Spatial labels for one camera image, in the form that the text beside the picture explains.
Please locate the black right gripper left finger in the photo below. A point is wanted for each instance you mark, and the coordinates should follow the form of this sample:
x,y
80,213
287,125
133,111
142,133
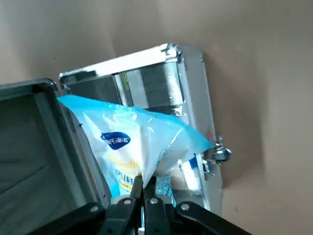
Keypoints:
x,y
110,220

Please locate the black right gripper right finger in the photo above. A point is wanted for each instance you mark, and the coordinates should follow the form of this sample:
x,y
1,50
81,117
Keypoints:
x,y
176,220

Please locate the blue cotton swab packet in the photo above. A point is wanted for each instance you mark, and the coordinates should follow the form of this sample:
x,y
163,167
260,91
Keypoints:
x,y
127,127

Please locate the silver aluminium medicine case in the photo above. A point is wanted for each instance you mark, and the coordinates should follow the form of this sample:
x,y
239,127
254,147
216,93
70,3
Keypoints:
x,y
198,98

